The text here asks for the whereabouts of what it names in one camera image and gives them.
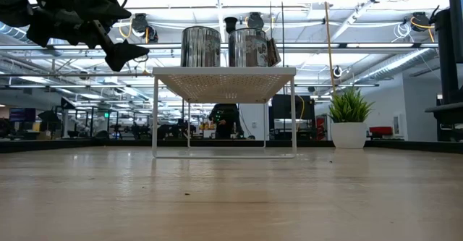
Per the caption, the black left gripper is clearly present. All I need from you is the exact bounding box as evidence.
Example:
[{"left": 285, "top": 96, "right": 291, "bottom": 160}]
[{"left": 27, "top": 0, "right": 150, "bottom": 72}]

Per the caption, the silver tin can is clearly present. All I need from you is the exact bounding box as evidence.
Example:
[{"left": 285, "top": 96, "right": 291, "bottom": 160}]
[
  {"left": 179, "top": 25, "right": 221, "bottom": 68},
  {"left": 227, "top": 27, "right": 282, "bottom": 68}
]

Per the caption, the black candlestick holder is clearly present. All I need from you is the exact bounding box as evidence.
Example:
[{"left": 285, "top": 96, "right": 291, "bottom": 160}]
[{"left": 224, "top": 16, "right": 239, "bottom": 34}]

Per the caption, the white perforated metal shelf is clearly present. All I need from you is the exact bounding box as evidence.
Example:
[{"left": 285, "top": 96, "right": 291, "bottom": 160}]
[{"left": 151, "top": 66, "right": 297, "bottom": 159}]

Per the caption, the small background monitor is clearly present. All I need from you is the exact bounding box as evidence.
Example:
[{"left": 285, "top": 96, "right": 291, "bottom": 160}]
[{"left": 9, "top": 107, "right": 37, "bottom": 122}]

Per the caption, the black background screen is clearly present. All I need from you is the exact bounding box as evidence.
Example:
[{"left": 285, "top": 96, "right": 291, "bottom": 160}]
[{"left": 271, "top": 94, "right": 315, "bottom": 121}]

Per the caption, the red background cabinet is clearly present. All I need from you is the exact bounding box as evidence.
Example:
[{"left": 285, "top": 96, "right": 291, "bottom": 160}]
[{"left": 314, "top": 113, "right": 328, "bottom": 140}]

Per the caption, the green plant in white pot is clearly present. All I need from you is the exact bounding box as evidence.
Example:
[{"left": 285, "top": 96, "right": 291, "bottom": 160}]
[{"left": 328, "top": 87, "right": 375, "bottom": 150}]

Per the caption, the red box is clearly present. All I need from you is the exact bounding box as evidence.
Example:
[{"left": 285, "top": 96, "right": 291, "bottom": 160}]
[{"left": 368, "top": 126, "right": 394, "bottom": 138}]

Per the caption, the black computer monitor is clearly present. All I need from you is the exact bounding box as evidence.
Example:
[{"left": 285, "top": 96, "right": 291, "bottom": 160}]
[{"left": 433, "top": 0, "right": 463, "bottom": 106}]

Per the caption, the gray computer desk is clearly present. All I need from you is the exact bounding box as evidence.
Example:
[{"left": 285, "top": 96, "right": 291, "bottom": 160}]
[{"left": 425, "top": 102, "right": 463, "bottom": 143}]

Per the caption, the black aluminium table frame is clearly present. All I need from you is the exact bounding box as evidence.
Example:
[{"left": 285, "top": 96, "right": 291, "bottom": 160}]
[{"left": 0, "top": 138, "right": 463, "bottom": 154}]

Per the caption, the yellow hanging cable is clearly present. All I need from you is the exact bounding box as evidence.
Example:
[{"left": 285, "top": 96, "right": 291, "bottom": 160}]
[{"left": 323, "top": 0, "right": 336, "bottom": 94}]

